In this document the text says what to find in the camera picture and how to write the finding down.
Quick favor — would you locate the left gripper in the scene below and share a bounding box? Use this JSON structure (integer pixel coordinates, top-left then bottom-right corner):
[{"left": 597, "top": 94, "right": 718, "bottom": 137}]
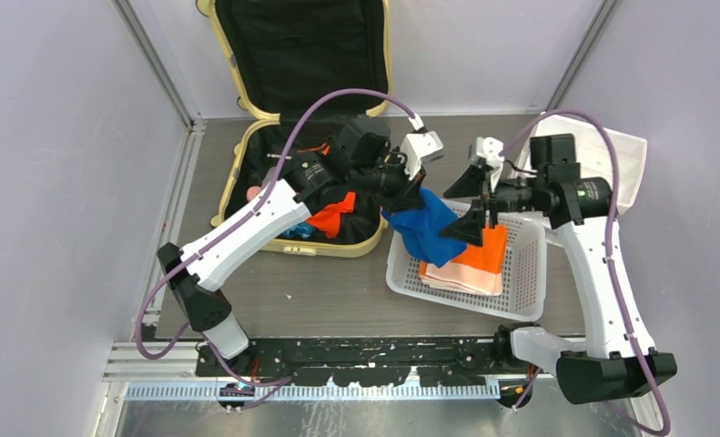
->
[{"left": 350, "top": 147, "right": 427, "bottom": 218}]

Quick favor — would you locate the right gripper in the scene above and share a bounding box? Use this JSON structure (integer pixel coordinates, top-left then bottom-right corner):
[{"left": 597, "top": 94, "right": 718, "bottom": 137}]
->
[{"left": 439, "top": 162, "right": 546, "bottom": 246}]

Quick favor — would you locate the blue cloth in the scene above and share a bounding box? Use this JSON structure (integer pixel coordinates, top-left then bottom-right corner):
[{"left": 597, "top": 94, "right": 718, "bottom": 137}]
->
[{"left": 381, "top": 188, "right": 467, "bottom": 267}]

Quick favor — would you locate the orange and pink cloth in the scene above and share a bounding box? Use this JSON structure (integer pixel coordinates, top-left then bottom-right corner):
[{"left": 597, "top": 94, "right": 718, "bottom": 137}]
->
[{"left": 419, "top": 224, "right": 509, "bottom": 296}]

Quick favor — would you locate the orange garment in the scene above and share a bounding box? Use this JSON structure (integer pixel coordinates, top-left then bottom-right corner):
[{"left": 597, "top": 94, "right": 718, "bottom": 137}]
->
[{"left": 305, "top": 143, "right": 359, "bottom": 240}]

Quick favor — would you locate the white perforated plastic basket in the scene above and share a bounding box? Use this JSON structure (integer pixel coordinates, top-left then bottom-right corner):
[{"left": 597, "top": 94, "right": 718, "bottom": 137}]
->
[{"left": 385, "top": 213, "right": 547, "bottom": 322}]

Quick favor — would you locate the yellow hard-shell suitcase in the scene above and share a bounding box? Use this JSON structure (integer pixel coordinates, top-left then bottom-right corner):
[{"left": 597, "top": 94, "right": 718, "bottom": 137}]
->
[{"left": 198, "top": 1, "right": 392, "bottom": 227}]

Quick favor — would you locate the blue patterned garment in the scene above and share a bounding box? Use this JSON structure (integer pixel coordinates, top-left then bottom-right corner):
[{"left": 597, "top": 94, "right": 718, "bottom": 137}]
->
[{"left": 282, "top": 221, "right": 317, "bottom": 239}]

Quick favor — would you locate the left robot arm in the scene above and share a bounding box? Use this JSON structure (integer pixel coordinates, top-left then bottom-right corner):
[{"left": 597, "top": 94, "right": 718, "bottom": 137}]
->
[{"left": 157, "top": 116, "right": 442, "bottom": 376}]

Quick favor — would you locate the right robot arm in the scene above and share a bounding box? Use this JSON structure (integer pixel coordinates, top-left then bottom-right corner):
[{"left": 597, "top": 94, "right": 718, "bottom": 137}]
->
[{"left": 442, "top": 134, "right": 677, "bottom": 404}]

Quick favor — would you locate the white divided organizer tray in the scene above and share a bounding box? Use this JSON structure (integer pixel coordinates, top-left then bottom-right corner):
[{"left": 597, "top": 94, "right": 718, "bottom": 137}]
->
[{"left": 530, "top": 115, "right": 648, "bottom": 215}]

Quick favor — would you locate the clear bottle pink cap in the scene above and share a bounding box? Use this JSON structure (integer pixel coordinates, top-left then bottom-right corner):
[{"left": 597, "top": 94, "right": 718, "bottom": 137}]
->
[{"left": 246, "top": 168, "right": 280, "bottom": 205}]

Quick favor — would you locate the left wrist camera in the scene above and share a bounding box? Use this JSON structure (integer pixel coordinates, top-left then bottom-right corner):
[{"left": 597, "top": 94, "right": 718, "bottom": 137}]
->
[{"left": 399, "top": 131, "right": 444, "bottom": 180}]

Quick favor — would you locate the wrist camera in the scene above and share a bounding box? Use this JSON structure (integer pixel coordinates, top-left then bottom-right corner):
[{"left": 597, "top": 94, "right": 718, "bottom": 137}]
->
[
  {"left": 470, "top": 137, "right": 504, "bottom": 190},
  {"left": 399, "top": 131, "right": 444, "bottom": 180}
]

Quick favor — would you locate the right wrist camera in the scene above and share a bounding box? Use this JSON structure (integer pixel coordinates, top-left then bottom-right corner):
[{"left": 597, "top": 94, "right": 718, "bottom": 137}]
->
[{"left": 470, "top": 137, "right": 504, "bottom": 190}]

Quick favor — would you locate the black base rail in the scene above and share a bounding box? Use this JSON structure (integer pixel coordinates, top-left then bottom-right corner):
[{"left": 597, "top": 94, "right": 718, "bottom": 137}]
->
[{"left": 195, "top": 336, "right": 538, "bottom": 388}]

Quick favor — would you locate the slotted metal cable duct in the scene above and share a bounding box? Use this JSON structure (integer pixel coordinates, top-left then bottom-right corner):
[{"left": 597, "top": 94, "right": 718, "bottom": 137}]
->
[{"left": 124, "top": 381, "right": 502, "bottom": 401}]

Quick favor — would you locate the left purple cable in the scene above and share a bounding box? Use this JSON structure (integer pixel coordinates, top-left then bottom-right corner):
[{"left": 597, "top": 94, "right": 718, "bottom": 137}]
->
[{"left": 134, "top": 88, "right": 424, "bottom": 412}]

